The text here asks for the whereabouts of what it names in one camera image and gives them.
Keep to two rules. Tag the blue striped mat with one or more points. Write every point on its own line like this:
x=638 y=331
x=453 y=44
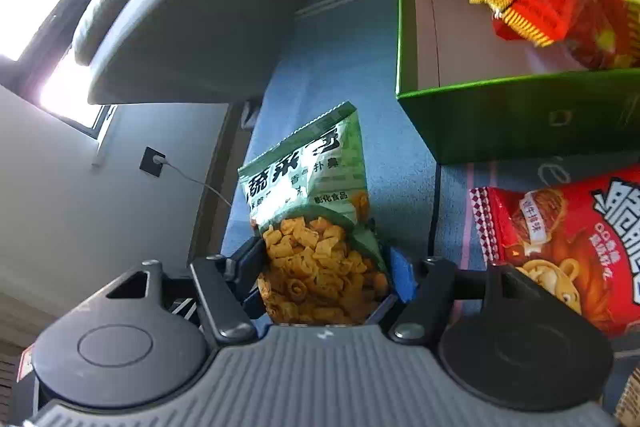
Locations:
x=350 y=32

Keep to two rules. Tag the green chip snack bag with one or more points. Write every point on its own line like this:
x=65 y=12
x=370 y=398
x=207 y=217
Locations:
x=310 y=167

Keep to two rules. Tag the red black-lettered snack bag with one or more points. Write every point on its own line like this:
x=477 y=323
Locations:
x=575 y=247

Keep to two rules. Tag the window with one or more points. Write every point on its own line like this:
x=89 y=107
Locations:
x=30 y=7

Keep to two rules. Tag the green cardboard box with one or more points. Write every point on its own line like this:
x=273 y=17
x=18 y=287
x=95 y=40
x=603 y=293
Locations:
x=500 y=122

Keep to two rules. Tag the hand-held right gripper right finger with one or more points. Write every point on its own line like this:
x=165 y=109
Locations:
x=402 y=274

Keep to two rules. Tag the grey sofa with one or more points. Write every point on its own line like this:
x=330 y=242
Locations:
x=190 y=32

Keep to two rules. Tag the dark wall socket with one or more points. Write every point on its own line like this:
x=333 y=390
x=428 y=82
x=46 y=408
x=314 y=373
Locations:
x=152 y=162

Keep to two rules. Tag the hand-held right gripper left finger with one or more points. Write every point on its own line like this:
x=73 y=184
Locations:
x=250 y=259

